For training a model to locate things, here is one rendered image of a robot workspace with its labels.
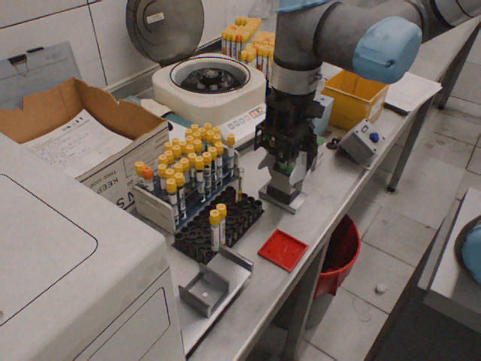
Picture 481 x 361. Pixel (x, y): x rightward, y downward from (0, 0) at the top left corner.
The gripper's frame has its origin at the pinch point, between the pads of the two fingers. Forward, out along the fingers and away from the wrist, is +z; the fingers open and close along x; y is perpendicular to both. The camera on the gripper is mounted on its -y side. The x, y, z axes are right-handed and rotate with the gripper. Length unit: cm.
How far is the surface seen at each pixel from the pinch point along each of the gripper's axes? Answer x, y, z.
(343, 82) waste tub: -8.1, -44.1, 0.1
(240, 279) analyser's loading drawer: 6.2, 23.5, 2.1
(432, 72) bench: 8, -81, 6
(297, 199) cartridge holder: 3.3, 0.1, 4.7
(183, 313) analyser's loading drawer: 3.0, 33.2, 2.1
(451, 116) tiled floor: 11, -230, 94
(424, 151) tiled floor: 9, -174, 94
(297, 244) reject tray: 8.5, 9.1, 5.9
